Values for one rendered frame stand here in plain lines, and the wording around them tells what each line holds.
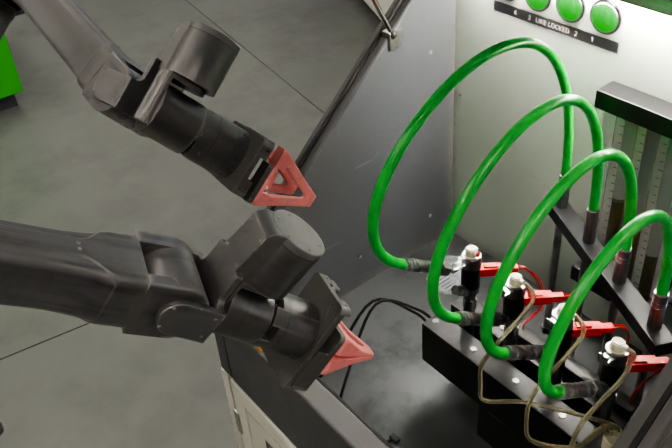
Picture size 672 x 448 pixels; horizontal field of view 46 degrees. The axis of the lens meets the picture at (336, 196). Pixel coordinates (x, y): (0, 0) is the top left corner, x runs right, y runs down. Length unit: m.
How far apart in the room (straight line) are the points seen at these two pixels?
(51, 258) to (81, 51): 0.39
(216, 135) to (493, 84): 0.68
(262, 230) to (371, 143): 0.71
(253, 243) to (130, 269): 0.10
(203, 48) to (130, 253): 0.25
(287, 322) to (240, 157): 0.19
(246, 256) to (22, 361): 2.15
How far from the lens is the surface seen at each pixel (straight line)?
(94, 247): 0.65
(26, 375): 2.74
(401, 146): 0.92
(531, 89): 1.33
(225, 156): 0.83
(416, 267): 1.04
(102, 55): 0.91
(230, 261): 0.69
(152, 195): 3.34
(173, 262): 0.68
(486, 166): 0.91
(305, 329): 0.75
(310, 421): 1.20
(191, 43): 0.82
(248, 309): 0.71
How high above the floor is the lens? 1.85
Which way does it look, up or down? 36 degrees down
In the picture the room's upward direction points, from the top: 5 degrees counter-clockwise
